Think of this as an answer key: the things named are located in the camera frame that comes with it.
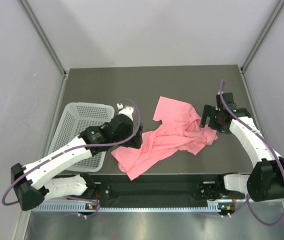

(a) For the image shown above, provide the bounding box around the pink t shirt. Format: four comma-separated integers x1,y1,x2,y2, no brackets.
111,96,218,180

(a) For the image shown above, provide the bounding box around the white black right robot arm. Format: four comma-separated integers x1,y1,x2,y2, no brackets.
200,92,284,202

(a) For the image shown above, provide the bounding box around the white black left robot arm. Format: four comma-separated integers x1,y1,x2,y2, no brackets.
10,113,143,211

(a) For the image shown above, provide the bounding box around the white perforated plastic basket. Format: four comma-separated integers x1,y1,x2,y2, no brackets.
48,102,115,173

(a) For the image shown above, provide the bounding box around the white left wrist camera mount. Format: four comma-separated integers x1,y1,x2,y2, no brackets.
116,102,135,120

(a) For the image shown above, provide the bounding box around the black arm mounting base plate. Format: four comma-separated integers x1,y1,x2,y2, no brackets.
83,173,245,208

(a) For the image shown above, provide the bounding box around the grey slotted cable duct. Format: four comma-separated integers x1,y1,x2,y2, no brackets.
31,201,235,213

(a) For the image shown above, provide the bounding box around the aluminium frame post right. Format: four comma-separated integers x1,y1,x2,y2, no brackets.
239,0,284,75

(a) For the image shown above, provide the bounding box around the aluminium frame post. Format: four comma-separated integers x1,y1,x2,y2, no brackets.
17,0,67,77
239,0,284,75

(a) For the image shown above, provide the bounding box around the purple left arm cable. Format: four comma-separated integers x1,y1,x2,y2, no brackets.
1,98,143,206

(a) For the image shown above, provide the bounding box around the aluminium frame post left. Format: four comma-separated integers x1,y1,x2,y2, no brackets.
17,0,67,77

